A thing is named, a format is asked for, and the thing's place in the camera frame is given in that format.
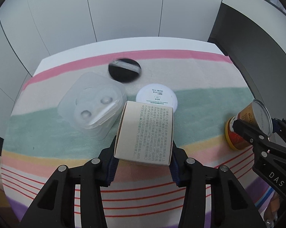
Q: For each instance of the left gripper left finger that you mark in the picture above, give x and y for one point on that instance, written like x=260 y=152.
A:
x=55 y=202

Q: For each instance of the person's hand with nail art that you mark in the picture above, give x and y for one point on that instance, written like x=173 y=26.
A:
x=274 y=213

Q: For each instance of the white round compact case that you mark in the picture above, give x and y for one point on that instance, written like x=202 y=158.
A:
x=157 y=94

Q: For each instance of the clear plastic blister tray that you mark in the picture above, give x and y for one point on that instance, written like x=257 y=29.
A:
x=93 y=104

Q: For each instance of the beige cardboard product box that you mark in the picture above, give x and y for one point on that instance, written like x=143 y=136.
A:
x=145 y=134

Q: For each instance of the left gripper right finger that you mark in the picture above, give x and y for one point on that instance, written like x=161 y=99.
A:
x=231 y=206

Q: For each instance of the colourful striped cloth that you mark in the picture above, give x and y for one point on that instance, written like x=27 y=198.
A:
x=209 y=89

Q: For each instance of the red tin can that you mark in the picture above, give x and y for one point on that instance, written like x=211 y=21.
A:
x=256 y=118

